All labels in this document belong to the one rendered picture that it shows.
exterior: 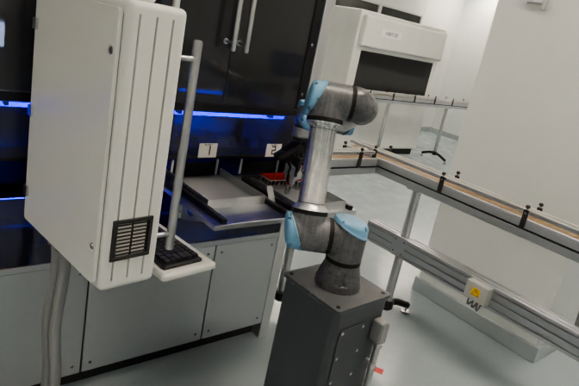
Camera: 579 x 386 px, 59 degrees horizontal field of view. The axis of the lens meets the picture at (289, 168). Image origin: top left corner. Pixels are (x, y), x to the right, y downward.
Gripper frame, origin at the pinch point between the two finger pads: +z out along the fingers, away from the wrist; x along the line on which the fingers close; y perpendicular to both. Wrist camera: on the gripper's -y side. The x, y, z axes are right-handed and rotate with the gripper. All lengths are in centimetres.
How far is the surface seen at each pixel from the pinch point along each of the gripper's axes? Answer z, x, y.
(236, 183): 4.2, 11.7, -17.9
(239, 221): 5.3, -20.6, -37.3
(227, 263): 45, 18, -11
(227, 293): 62, 18, -8
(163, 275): 13, -35, -72
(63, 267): 22, -7, -91
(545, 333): 46, -83, 96
